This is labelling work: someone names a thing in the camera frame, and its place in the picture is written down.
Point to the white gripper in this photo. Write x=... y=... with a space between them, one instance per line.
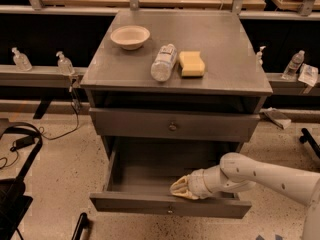
x=197 y=181

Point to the grey drawer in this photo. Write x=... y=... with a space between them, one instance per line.
x=141 y=173
x=173 y=124

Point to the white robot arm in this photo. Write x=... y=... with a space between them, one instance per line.
x=237 y=173

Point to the grey top drawer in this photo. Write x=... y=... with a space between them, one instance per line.
x=173 y=124

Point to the grey drawer cabinet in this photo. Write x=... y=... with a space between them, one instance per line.
x=233 y=81

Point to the black bar on floor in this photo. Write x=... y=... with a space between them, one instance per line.
x=82 y=223

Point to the clear plastic water bottle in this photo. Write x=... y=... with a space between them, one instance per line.
x=162 y=67

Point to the yellow sponge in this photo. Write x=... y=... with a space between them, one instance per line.
x=191 y=63

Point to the black caster base right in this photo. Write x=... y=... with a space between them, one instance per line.
x=307 y=137

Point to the clear pump bottle right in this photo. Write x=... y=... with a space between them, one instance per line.
x=260 y=54

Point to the clear pump bottle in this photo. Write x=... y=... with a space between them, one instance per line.
x=260 y=54
x=64 y=64
x=21 y=60

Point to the upright clear water bottle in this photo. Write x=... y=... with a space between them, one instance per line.
x=293 y=65

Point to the white paper bowl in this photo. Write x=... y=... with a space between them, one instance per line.
x=130 y=37

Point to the clear plastic packet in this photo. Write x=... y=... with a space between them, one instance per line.
x=308 y=75

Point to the black power adapter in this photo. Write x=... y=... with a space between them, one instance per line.
x=22 y=143

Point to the black chair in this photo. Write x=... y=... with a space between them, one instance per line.
x=13 y=203

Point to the clear pump bottle far left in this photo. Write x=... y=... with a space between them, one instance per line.
x=21 y=60

